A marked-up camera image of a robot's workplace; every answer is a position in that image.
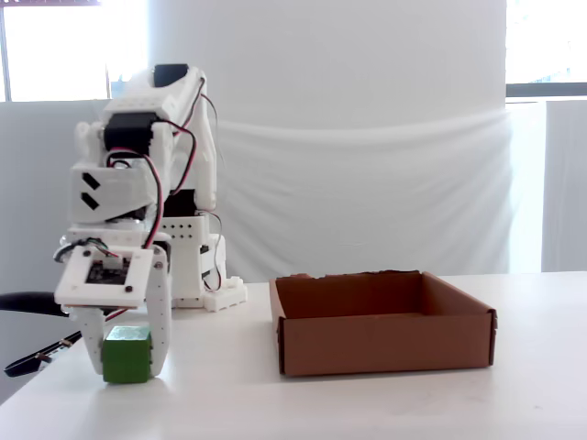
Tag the brown cardboard box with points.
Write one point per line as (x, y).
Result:
(385, 344)

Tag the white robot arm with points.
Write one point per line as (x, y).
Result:
(227, 295)

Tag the black table clamp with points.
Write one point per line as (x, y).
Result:
(27, 302)

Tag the narrow white partition panel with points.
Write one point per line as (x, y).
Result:
(566, 183)

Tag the white cloth backdrop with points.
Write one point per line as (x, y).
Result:
(367, 183)

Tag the green cube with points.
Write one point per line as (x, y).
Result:
(126, 362)

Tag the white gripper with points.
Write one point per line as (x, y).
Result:
(159, 293)

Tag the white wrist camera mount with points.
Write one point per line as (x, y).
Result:
(73, 284)

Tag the wide white partition panel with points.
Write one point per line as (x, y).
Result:
(36, 183)

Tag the dark horizontal window frame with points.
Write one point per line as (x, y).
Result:
(546, 90)

